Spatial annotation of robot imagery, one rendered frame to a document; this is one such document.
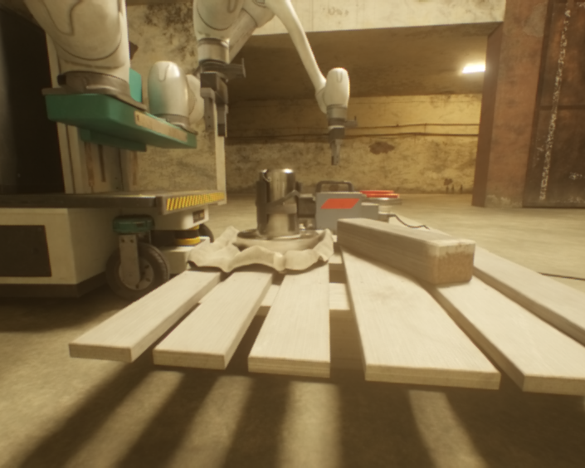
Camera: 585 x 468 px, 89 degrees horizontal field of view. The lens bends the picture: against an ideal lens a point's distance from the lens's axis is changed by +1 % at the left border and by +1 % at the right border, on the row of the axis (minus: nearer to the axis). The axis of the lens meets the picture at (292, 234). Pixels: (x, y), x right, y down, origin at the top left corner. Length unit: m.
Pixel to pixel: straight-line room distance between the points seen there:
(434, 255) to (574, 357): 0.28
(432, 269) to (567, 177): 4.96
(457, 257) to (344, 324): 0.28
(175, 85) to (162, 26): 4.31
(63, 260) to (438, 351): 0.88
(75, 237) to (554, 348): 1.00
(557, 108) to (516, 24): 1.22
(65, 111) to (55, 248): 0.35
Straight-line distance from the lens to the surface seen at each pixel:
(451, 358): 0.43
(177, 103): 1.40
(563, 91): 5.60
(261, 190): 0.88
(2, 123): 1.19
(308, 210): 1.34
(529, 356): 0.49
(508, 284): 0.70
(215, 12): 0.91
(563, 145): 5.55
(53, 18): 0.82
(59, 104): 0.98
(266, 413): 0.54
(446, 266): 0.69
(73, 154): 1.15
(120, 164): 1.38
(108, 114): 0.91
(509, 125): 5.27
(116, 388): 0.66
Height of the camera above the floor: 0.35
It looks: 10 degrees down
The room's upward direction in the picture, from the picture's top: straight up
